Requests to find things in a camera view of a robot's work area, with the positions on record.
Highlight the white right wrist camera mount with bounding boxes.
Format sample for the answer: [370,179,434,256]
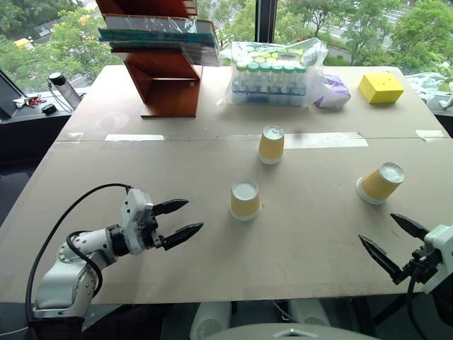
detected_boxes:
[422,223,453,295]

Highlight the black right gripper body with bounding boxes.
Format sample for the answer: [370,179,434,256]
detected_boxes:
[398,245,440,285]

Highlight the white tape strip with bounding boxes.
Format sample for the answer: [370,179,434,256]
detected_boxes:
[104,133,166,142]
[414,129,449,140]

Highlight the clear bag of capped tubes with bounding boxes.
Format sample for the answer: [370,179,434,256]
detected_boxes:
[216,36,329,108]

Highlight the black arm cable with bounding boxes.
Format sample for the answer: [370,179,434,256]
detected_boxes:
[25,182,134,340]
[406,271,431,340]

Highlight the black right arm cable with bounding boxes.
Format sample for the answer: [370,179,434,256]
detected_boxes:
[406,271,431,340]

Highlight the yellow box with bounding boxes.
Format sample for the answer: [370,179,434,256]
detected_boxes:
[357,72,406,106]

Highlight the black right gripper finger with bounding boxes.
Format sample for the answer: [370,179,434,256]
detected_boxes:
[357,233,405,285]
[389,212,430,242]

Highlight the black side table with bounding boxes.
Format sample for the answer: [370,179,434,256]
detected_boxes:
[0,91,87,125]

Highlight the brown wooden zigzag shelf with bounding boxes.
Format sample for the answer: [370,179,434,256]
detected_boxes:
[94,0,205,119]

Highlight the plastic-wrapped white book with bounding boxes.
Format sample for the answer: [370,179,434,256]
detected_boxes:
[101,13,217,35]

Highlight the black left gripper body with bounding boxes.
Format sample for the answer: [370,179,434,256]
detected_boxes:
[141,205,166,251]

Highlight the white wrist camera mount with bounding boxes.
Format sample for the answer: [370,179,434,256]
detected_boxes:
[119,188,155,256]
[422,223,453,295]

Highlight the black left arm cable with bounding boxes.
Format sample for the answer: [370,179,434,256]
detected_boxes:
[25,182,134,340]

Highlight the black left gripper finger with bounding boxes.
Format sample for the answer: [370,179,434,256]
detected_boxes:
[162,222,205,252]
[151,199,190,217]

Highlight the black window post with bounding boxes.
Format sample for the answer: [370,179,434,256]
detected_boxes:
[255,0,278,45]

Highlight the crumpled clear plastic bag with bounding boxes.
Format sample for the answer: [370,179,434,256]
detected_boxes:
[404,72,453,104]

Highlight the white rounded shape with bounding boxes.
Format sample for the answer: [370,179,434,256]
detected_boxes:
[188,300,233,340]

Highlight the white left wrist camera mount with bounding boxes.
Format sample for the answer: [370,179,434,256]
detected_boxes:
[119,188,155,256]

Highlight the grey rounded robot torso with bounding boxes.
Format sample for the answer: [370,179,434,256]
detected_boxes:
[204,322,377,340]

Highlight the dark water bottle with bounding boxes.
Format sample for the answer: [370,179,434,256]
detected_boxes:
[47,71,83,114]

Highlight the yellow paper cup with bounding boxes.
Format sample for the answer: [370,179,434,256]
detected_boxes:
[257,124,286,166]
[229,178,261,222]
[355,161,406,206]

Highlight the purple plastic pouch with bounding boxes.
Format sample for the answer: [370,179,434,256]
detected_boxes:
[312,73,352,111]

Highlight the teal book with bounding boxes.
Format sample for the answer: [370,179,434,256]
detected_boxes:
[98,27,219,50]

